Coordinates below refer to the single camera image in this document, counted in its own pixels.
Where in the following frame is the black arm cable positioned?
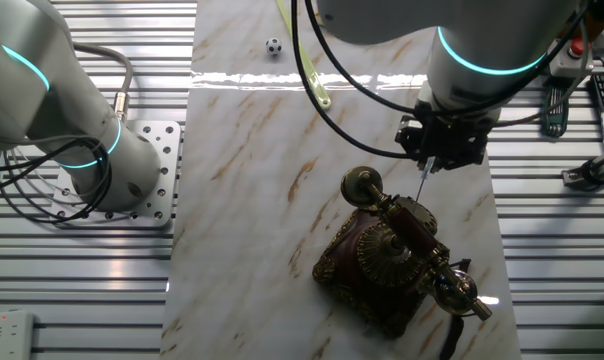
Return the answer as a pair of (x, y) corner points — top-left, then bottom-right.
(290, 0), (591, 161)

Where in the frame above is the red emergency stop button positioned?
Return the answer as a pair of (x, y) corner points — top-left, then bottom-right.
(546, 36), (594, 79)

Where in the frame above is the green hex key holder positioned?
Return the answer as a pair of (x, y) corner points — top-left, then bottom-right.
(540, 82), (572, 139)

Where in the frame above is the brass and maroon phone handset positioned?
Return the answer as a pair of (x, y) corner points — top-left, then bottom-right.
(339, 165), (494, 322)

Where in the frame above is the thick grey robot cable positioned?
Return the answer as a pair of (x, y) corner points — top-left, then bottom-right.
(71, 41), (135, 122)

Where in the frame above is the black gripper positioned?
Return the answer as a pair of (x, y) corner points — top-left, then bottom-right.
(394, 99), (501, 175)

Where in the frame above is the black cable bundle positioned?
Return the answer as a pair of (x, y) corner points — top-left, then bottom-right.
(0, 135), (114, 224)

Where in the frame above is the white power strip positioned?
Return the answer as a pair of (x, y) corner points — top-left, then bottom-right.
(0, 309), (36, 360)

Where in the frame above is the small silver camera on mount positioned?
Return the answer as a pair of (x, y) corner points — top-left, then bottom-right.
(560, 153), (604, 192)

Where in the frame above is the yellow-green fly swatter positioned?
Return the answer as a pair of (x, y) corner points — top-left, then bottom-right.
(275, 0), (333, 112)

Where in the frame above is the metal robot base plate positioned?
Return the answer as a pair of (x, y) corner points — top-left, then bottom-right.
(49, 119), (183, 230)

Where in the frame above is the vintage brass rotary phone base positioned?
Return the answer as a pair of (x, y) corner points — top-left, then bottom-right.
(311, 197), (452, 339)

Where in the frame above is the small blue-handled screwdriver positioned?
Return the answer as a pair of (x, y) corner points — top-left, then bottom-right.
(414, 155), (437, 204)

